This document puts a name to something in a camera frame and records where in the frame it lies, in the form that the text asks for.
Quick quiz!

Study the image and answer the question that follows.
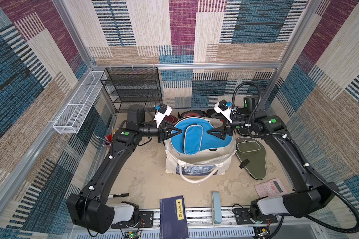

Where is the dark blue book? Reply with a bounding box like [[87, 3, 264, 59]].
[[160, 196, 189, 239]]

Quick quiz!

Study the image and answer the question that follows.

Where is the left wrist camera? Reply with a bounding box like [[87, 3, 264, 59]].
[[154, 103, 172, 128]]

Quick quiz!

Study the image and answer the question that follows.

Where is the green paddle case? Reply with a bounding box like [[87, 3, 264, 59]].
[[235, 137, 267, 180]]

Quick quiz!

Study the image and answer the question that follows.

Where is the black mesh shelf rack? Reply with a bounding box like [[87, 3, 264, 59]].
[[101, 67, 163, 113]]

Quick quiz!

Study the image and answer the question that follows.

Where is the maroon paddle case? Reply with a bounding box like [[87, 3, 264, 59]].
[[164, 115, 178, 124]]

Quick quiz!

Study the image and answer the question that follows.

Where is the clear bagged red paddle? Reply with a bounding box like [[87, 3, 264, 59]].
[[178, 110, 207, 119]]

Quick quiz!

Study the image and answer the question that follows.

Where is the black paddle case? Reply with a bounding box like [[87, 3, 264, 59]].
[[236, 107, 249, 137]]

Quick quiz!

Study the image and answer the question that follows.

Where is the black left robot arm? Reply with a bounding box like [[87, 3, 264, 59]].
[[66, 104, 182, 234]]

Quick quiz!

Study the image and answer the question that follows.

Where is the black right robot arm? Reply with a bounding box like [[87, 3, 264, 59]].
[[207, 83, 359, 234]]

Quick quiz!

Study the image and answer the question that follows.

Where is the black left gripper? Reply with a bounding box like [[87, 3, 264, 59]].
[[139, 121, 182, 144]]

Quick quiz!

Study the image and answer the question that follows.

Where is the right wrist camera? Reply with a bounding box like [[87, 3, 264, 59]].
[[214, 100, 236, 123]]

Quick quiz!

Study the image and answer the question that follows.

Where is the black marker pen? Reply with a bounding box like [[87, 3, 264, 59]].
[[108, 193, 129, 198]]

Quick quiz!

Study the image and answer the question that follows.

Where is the white canvas tote bag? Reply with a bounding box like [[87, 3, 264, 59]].
[[164, 116, 237, 184]]

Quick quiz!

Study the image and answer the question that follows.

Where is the red metal pencil bucket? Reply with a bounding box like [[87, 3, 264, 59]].
[[105, 134, 112, 145]]

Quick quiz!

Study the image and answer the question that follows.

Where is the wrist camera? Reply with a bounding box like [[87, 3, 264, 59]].
[[214, 100, 236, 123], [154, 103, 172, 128]]

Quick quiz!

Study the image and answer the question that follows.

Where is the pink calculator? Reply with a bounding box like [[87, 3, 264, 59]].
[[255, 178, 288, 198]]

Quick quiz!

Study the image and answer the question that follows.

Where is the white wire basket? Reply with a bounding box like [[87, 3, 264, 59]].
[[53, 71, 103, 134]]

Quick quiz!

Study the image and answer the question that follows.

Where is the blue paddle case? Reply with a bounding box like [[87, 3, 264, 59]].
[[170, 117, 232, 155]]

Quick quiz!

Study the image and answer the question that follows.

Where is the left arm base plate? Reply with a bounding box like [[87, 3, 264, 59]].
[[111, 211, 154, 230]]

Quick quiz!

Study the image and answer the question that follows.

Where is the light blue eraser block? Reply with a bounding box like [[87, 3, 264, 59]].
[[211, 191, 222, 225]]

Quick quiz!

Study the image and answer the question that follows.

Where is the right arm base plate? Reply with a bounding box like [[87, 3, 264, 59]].
[[232, 207, 278, 225]]

